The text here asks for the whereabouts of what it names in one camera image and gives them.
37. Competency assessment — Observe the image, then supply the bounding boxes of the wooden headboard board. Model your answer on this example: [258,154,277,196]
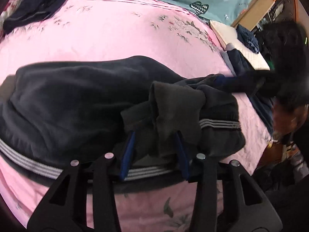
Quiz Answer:
[231,0,276,30]

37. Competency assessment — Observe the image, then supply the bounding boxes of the red floral rolled quilt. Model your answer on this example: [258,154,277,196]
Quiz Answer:
[1,0,22,37]

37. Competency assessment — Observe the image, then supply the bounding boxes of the person in green shirt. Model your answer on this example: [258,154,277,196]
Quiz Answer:
[255,21,308,109]

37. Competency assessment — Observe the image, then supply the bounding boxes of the pink floral bed sheet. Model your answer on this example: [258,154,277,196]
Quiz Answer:
[1,0,270,231]

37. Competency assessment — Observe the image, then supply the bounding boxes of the black track pants white stripes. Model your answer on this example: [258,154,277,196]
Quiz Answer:
[1,56,245,180]

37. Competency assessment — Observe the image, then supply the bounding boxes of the dark navy flat garment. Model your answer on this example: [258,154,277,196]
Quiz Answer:
[220,48,274,135]

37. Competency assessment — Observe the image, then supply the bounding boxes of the folded dark navy garment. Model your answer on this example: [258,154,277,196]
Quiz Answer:
[3,0,66,35]

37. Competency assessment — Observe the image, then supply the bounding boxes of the small navy folded cloth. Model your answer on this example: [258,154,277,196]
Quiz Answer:
[236,24,259,54]

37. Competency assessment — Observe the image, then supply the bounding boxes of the white quilted pillow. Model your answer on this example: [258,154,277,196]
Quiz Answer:
[210,20,270,70]

